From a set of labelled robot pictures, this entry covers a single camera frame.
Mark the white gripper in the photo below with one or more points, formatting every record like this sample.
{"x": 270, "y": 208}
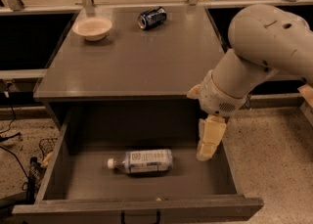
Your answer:
{"x": 217, "y": 98}

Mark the clear bottle with blue label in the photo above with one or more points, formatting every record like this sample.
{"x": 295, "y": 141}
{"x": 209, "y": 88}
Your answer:
{"x": 145, "y": 161}

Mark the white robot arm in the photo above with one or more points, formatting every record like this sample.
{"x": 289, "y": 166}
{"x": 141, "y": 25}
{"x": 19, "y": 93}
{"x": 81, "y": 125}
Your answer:
{"x": 263, "y": 41}

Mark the open grey top drawer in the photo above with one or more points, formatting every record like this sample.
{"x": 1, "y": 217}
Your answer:
{"x": 78, "y": 188}

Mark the grey cabinet with counter top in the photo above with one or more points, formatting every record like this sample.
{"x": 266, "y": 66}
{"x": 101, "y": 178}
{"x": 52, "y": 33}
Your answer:
{"x": 165, "y": 61}

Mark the blue soda can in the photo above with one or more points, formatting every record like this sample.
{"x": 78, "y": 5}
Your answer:
{"x": 152, "y": 18}

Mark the white bowl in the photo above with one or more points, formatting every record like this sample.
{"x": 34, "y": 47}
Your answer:
{"x": 92, "y": 29}

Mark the black stand on floor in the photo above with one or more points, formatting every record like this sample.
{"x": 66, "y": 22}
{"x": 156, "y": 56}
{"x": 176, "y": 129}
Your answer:
{"x": 29, "y": 188}

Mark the black drawer handle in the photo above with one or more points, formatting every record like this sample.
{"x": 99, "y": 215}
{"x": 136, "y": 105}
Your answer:
{"x": 140, "y": 218}

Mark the black wire basket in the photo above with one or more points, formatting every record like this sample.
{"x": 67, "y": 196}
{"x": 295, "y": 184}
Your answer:
{"x": 47, "y": 145}

